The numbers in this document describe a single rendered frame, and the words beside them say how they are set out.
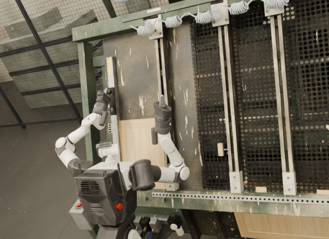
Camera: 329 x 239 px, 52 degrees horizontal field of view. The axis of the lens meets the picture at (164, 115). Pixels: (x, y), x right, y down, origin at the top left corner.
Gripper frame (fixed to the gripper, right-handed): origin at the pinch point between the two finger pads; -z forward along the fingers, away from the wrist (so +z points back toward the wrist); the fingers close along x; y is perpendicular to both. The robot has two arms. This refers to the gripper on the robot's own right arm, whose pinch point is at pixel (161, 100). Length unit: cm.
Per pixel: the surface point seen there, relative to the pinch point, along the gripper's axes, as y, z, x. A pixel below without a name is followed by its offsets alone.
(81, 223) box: -45, 100, 43
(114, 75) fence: 11, 15, 76
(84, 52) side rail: 3, 3, 104
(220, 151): 35, 43, -10
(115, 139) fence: -4, 55, 57
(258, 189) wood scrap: 40, 59, -37
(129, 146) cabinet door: 2, 58, 47
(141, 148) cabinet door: 7, 57, 38
